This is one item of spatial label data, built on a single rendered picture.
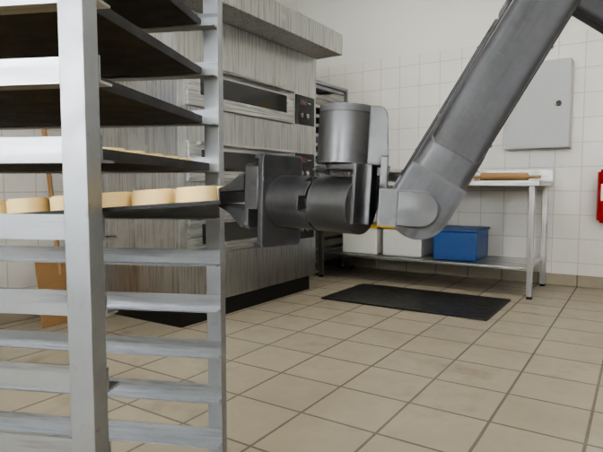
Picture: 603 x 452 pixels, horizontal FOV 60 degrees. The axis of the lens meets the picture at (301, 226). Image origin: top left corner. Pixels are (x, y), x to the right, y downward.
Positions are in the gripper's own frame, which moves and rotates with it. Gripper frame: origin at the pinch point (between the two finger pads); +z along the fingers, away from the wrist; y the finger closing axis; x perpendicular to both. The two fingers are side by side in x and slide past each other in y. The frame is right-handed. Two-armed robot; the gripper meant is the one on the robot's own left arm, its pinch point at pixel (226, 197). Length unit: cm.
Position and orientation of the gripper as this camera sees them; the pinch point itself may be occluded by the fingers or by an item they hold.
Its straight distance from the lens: 64.5
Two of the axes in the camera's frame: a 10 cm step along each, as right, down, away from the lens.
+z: -7.7, -0.8, 6.3
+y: 0.3, -10.0, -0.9
